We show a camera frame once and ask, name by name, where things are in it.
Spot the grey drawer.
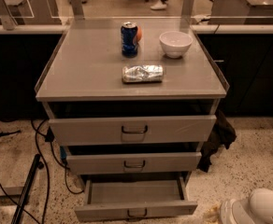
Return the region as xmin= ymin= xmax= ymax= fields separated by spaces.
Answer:
xmin=75 ymin=177 xmax=197 ymax=221
xmin=66 ymin=152 xmax=201 ymax=175
xmin=49 ymin=115 xmax=216 ymax=146

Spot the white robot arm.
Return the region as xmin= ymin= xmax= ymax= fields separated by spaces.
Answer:
xmin=203 ymin=188 xmax=273 ymax=224

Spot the grey drawer cabinet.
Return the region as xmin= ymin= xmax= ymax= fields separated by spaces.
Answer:
xmin=34 ymin=17 xmax=230 ymax=185

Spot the dark cloth on floor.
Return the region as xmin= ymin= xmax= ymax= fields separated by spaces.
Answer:
xmin=197 ymin=110 xmax=237 ymax=173

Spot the crushed silver can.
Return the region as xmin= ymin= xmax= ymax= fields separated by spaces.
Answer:
xmin=122 ymin=65 xmax=164 ymax=83

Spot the white bowl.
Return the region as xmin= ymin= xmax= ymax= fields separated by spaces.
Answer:
xmin=159 ymin=31 xmax=193 ymax=59

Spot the black bar on floor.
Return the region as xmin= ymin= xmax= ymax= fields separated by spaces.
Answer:
xmin=11 ymin=154 xmax=40 ymax=224

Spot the orange fruit behind can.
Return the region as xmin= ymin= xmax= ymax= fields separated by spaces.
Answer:
xmin=136 ymin=26 xmax=142 ymax=42

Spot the blue soda can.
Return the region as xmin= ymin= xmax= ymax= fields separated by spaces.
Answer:
xmin=121 ymin=21 xmax=138 ymax=57

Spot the back right metal table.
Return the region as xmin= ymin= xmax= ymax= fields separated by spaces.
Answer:
xmin=208 ymin=0 xmax=273 ymax=24

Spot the black floor cable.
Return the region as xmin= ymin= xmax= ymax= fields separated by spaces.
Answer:
xmin=0 ymin=119 xmax=84 ymax=224

